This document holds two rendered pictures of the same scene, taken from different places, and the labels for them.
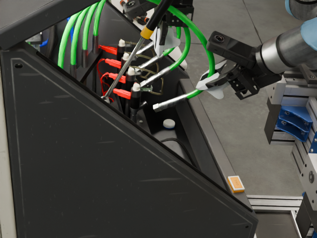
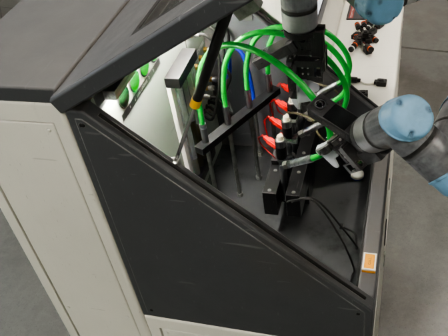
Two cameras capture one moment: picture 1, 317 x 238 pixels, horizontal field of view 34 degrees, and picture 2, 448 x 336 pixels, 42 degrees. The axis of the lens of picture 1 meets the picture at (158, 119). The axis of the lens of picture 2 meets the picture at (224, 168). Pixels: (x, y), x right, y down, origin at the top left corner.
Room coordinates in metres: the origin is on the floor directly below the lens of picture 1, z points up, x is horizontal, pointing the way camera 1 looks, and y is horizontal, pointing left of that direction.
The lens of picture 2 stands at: (0.19, -0.52, 2.05)
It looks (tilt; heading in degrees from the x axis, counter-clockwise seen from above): 41 degrees down; 39
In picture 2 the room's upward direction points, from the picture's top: 10 degrees counter-clockwise
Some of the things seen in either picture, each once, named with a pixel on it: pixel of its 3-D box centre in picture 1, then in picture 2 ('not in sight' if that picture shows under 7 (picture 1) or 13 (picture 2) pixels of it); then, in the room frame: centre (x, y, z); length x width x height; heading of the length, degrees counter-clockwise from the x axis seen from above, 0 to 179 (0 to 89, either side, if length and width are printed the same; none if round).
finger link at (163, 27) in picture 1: (162, 27); (293, 80); (1.17, 0.02, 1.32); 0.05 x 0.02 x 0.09; 17
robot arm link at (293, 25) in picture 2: not in sight; (300, 17); (1.19, 0.01, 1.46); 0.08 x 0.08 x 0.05
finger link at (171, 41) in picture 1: (168, 43); (304, 96); (1.18, 0.00, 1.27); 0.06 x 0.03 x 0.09; 107
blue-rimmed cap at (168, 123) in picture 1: (169, 123); (357, 175); (1.42, -0.04, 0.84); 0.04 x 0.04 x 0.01
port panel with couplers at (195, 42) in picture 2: not in sight; (203, 57); (1.33, 0.39, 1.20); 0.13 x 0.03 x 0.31; 17
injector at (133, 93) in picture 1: (137, 119); (287, 171); (1.18, 0.06, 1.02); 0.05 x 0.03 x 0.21; 107
